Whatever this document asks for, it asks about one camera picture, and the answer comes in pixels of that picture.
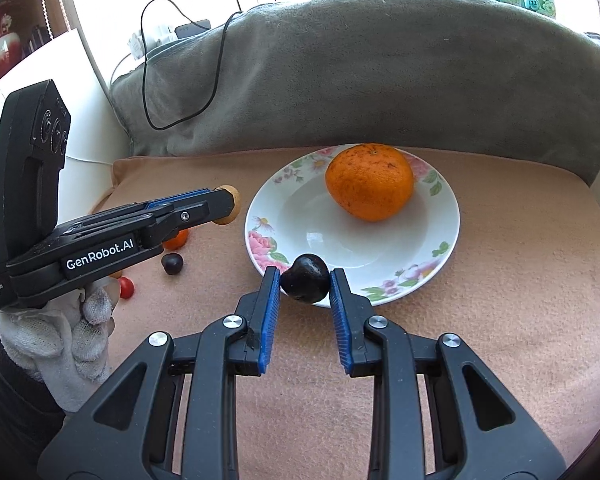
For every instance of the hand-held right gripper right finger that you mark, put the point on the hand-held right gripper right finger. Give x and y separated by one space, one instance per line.
339 330

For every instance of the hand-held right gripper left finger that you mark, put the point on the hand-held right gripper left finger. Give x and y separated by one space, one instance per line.
271 320

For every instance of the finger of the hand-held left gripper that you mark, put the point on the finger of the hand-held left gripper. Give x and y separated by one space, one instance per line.
175 200
195 216

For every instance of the small orange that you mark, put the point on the small orange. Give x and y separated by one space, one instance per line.
177 241

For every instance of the small brown fruit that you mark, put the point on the small brown fruit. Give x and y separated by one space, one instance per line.
237 204

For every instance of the dark chestnut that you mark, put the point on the dark chestnut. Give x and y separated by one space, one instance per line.
305 277

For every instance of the white floral plate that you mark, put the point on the white floral plate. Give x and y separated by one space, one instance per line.
380 260

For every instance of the person's left forearm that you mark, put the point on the person's left forearm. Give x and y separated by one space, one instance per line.
15 400

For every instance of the person's left hand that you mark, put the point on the person's left hand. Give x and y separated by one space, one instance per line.
60 345

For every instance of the small dark plum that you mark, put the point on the small dark plum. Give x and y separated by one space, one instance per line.
172 264

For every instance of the red cherry tomato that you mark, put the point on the red cherry tomato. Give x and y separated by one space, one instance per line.
127 288

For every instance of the large orange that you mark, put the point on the large orange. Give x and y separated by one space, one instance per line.
370 182

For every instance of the white power strip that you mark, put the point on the white power strip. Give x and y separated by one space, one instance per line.
152 40

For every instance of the dark power bank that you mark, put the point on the dark power bank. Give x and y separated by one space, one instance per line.
192 29

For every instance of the peach blanket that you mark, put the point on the peach blanket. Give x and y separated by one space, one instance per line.
505 270

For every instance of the grey cushion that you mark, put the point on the grey cushion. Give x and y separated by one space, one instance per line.
380 70

